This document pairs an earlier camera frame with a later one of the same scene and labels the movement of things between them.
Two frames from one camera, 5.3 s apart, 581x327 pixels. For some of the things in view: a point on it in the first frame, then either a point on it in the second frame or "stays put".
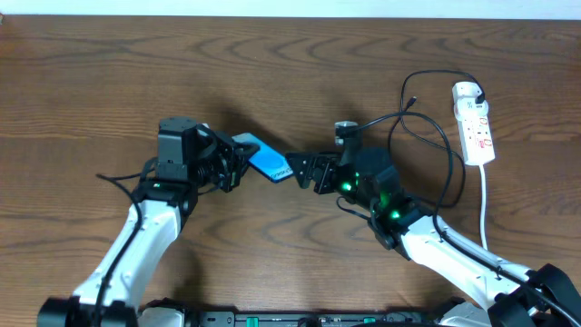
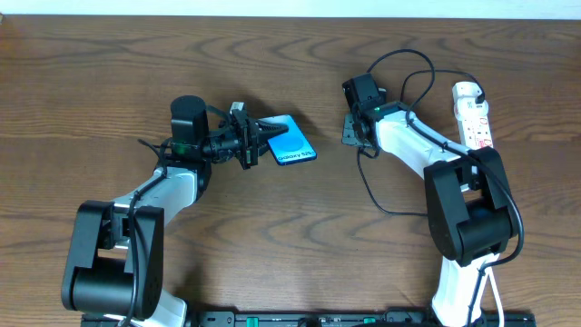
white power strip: [477, 139] stays put
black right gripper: [315, 171] → [349, 133]
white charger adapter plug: [466, 109] stays put
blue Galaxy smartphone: [269, 161] → [291, 146]
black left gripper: [231, 164] → [246, 139]
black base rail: [310, 319] stays put
